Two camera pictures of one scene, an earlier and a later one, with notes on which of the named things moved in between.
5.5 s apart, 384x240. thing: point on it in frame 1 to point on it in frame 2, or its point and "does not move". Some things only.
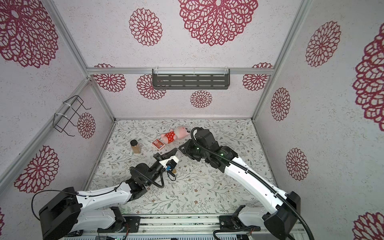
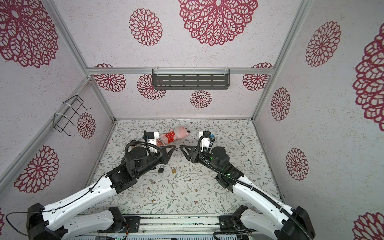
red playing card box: x=157 y=143 does not move
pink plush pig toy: x=179 y=132 does not move
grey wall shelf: x=191 y=78 does not move
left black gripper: x=158 y=157 to x=165 y=157
